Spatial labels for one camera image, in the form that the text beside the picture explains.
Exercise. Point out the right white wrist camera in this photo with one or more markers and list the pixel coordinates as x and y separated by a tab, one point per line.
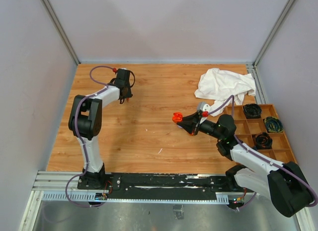
203	107

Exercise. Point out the white crumpled cloth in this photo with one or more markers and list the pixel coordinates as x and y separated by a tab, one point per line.
219	85

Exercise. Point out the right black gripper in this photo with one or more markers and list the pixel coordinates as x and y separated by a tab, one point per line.
191	123

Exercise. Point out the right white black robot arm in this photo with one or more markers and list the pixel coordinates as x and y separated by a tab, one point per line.
283	184

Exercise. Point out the wooden compartment tray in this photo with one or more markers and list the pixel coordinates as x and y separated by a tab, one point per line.
254	133

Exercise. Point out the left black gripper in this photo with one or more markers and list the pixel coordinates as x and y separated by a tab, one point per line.
129	94

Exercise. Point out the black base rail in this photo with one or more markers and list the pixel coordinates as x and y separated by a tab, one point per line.
158	186

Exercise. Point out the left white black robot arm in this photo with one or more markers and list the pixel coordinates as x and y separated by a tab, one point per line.
85	122

